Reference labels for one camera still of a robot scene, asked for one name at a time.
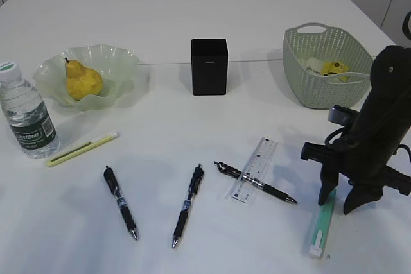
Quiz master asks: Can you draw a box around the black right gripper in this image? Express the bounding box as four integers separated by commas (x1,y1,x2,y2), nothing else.
301,46,410,215

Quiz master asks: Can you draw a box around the black gel pen left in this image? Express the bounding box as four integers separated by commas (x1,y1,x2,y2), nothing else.
103,166,139,241

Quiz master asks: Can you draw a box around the pale green wavy glass plate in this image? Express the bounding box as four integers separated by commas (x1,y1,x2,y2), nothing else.
33,44,147,111

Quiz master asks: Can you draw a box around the blue black gel pen middle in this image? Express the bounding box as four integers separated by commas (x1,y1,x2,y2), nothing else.
171,164,204,249

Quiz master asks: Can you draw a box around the black gel pen on ruler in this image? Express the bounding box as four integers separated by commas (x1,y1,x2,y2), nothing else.
214,162,297,204

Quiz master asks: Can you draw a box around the clear plastic ruler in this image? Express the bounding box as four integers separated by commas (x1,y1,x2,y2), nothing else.
230,137,277,204

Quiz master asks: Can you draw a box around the black square pen holder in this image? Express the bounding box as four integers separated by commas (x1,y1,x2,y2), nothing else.
191,38,228,96

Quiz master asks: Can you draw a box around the teal white utility knife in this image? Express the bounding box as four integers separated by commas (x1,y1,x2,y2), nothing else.
308,189,336,259

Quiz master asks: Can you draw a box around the clear plastic water bottle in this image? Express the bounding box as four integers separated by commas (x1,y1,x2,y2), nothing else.
1,61,60,159

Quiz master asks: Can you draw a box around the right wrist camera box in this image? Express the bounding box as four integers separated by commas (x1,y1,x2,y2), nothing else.
328,105,359,126

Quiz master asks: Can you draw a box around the yellow pear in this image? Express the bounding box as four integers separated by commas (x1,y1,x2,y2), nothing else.
65,57,103,101

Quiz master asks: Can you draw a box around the yellow white waste paper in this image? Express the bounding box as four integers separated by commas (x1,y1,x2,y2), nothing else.
298,57,350,76

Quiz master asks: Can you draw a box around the green woven plastic basket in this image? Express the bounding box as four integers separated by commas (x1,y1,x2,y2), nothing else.
283,22,373,109

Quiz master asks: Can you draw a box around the yellow-green utility knife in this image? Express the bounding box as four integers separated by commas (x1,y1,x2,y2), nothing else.
46,131,120,167

